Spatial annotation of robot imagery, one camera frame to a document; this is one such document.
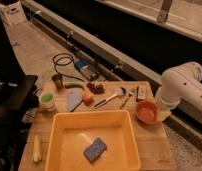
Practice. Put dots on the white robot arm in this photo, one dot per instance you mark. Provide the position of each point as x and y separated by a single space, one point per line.
178 83

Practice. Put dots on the metal cup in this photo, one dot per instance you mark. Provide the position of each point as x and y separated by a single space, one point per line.
58 81

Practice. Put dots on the white cup green inside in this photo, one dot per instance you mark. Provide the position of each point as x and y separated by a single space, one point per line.
46 100

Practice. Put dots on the red grapes bunch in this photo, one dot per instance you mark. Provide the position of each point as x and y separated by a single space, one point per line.
96 88

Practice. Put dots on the orange carrot toy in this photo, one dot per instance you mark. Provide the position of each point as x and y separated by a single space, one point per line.
87 98

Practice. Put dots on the metal fork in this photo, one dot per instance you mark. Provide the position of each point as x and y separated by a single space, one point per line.
129 95

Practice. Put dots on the grey spatula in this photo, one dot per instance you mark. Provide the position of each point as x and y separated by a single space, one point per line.
74 99

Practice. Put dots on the green cucumber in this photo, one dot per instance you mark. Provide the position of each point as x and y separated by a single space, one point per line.
73 85

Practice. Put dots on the orange bowl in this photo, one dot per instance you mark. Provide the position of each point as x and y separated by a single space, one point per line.
146 112

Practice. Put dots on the yellow plastic tub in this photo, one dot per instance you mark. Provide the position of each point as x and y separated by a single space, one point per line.
72 133

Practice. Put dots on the blue sponge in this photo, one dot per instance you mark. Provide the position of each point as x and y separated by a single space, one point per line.
94 151

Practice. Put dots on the yellow corn piece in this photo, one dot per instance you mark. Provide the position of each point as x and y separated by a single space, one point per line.
37 152

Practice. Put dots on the black side furniture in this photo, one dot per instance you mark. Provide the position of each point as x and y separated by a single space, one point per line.
16 98

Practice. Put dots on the white paper bag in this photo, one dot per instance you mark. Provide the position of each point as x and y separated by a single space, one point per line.
13 14

